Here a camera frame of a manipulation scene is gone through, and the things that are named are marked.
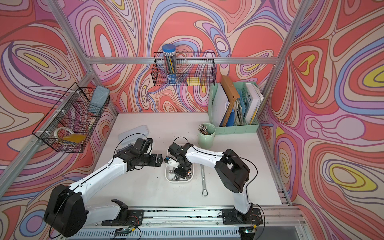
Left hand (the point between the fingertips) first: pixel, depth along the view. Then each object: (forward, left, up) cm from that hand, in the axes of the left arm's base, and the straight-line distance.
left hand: (157, 159), depth 85 cm
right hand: (-7, -15, -7) cm, 18 cm away
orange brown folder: (+37, -42, +25) cm, 61 cm away
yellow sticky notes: (+40, -21, +26) cm, 52 cm away
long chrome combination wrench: (-15, -27, -9) cm, 33 cm away
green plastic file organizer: (+27, -63, -3) cm, 68 cm away
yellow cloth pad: (+3, +39, +17) cm, 42 cm away
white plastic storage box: (-7, -8, -8) cm, 14 cm away
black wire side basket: (+17, +43, +22) cm, 52 cm away
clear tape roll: (+1, +41, +25) cm, 48 cm away
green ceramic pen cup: (+14, -29, -2) cm, 33 cm away
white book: (+33, -60, +17) cm, 71 cm away
